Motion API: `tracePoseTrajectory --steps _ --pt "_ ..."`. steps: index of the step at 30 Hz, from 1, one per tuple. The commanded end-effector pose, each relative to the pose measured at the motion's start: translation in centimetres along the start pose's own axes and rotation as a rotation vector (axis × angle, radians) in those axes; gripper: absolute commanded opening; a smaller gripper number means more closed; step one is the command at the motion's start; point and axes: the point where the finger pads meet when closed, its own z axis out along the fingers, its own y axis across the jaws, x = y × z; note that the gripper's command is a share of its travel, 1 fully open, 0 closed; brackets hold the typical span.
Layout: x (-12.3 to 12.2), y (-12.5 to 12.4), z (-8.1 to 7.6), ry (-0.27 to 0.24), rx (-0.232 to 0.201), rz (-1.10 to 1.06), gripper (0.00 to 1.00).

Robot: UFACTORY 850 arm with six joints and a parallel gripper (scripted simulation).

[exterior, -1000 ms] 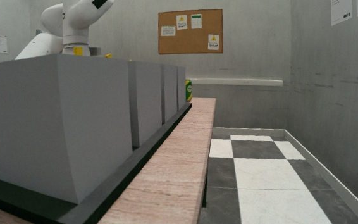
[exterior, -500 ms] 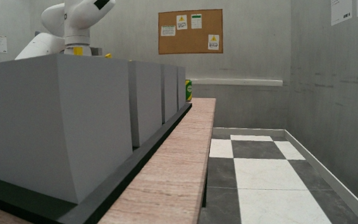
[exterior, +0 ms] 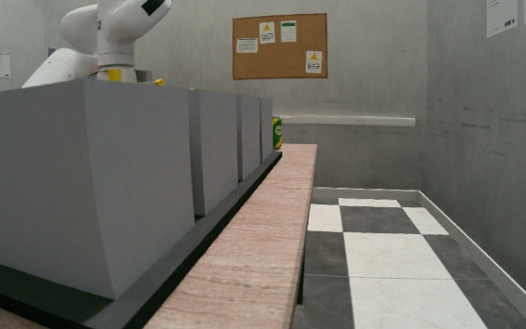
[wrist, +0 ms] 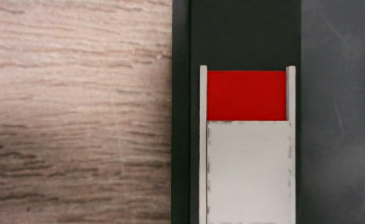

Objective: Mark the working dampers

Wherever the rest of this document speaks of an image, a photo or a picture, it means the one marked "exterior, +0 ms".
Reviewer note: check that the green and yellow drink can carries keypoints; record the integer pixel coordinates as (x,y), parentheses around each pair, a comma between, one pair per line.
(277,132)

